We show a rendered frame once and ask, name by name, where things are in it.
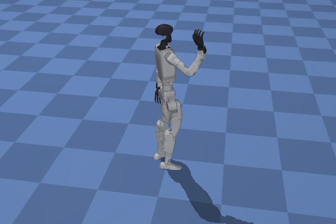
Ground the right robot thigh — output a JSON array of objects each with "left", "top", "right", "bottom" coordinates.
[{"left": 164, "top": 96, "right": 182, "bottom": 139}]

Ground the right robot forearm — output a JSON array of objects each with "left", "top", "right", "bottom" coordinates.
[{"left": 186, "top": 50, "right": 207, "bottom": 76}]

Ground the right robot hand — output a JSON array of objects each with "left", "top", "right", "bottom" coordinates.
[{"left": 193, "top": 29, "right": 206, "bottom": 54}]

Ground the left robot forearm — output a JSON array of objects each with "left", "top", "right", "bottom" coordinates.
[{"left": 156, "top": 68, "right": 162, "bottom": 88}]

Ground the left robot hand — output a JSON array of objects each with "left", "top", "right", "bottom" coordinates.
[{"left": 155, "top": 83, "right": 161, "bottom": 104}]

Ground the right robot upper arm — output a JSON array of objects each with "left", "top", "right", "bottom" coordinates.
[{"left": 164, "top": 52, "right": 196, "bottom": 77}]

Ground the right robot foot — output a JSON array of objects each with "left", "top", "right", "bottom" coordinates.
[{"left": 159, "top": 162, "right": 182, "bottom": 170}]

